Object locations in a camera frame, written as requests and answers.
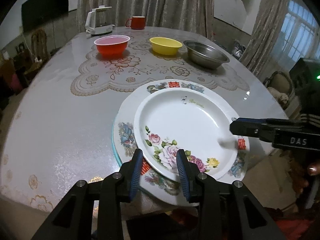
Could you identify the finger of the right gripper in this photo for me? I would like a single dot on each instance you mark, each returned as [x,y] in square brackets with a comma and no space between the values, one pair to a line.
[254,128]

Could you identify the white floral plate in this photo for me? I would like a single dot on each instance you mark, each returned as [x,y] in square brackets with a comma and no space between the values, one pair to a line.
[180,118]

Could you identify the white electric kettle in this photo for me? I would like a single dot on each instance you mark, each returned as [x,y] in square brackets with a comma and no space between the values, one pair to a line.
[99,21]

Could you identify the person's right hand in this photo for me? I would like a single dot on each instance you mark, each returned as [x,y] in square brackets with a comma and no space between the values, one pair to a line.
[314,169]

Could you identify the wooden chair by wall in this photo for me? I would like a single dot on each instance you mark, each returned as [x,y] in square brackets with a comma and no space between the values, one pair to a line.
[39,45]

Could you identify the stainless steel bowl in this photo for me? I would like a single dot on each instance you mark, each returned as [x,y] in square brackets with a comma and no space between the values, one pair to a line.
[204,55]

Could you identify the armchair with white cushion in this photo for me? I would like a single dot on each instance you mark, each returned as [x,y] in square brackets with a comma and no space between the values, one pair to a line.
[280,87]

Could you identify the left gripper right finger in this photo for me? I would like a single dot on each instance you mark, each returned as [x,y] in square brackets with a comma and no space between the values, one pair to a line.
[187,172]

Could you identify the large white double-happiness plate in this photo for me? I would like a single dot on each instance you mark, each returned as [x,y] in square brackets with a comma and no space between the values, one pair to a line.
[151,181]

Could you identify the red bowl pink inside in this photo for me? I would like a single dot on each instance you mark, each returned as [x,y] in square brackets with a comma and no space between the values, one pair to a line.
[112,45]

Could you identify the red mug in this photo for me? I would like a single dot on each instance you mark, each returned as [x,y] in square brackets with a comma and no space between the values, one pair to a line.
[136,22]

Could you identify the beige patterned curtain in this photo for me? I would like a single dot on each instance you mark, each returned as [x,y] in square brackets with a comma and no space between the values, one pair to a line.
[188,15]

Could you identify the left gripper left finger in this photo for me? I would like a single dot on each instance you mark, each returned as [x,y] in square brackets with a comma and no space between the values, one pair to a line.
[130,177]

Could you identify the lace table doily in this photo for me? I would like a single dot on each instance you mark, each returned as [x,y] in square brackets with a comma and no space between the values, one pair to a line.
[139,65]

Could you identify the window side curtain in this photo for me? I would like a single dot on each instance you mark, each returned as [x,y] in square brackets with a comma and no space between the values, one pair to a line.
[284,31]

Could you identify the yellow plastic bowl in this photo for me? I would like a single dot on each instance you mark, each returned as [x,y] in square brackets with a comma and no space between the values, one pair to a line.
[165,46]

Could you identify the black wall television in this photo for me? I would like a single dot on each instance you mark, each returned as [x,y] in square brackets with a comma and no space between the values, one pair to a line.
[37,12]

